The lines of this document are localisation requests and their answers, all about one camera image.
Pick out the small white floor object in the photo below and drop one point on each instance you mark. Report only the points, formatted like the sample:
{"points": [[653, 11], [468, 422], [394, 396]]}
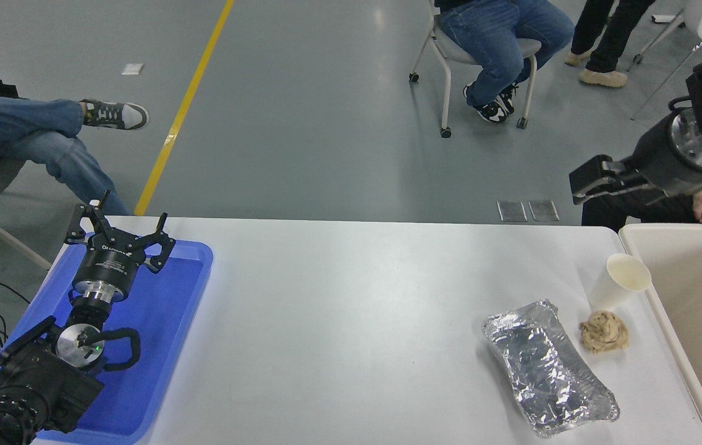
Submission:
{"points": [[664, 18]]}

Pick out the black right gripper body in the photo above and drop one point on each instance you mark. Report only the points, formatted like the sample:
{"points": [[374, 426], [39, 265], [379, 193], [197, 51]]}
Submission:
{"points": [[660, 161]]}

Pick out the white paper sheet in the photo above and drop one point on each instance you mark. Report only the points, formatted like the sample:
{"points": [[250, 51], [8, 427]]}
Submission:
{"points": [[133, 68]]}

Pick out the grey seat metal chair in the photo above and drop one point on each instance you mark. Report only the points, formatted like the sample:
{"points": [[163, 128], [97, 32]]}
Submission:
{"points": [[447, 93]]}

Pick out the person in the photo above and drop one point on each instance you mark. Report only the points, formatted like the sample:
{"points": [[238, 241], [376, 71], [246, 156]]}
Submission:
{"points": [[617, 31], [29, 123], [610, 213], [499, 37]]}

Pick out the crumpled foil tray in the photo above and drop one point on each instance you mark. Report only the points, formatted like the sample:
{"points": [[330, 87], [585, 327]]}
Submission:
{"points": [[542, 371]]}

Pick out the crumpled tan paper ball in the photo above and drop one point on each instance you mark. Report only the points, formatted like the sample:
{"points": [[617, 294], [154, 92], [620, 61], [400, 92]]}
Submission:
{"points": [[603, 332]]}

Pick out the blue plastic tray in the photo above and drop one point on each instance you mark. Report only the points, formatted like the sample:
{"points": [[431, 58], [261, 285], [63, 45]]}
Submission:
{"points": [[159, 346]]}

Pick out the white paper cup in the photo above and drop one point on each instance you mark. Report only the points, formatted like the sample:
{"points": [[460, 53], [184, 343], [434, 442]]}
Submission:
{"points": [[629, 272]]}

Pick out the metal floor plate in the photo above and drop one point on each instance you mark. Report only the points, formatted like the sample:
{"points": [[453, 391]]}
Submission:
{"points": [[511, 211], [543, 210]]}

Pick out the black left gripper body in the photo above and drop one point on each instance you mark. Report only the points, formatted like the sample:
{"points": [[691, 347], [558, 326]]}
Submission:
{"points": [[107, 266]]}

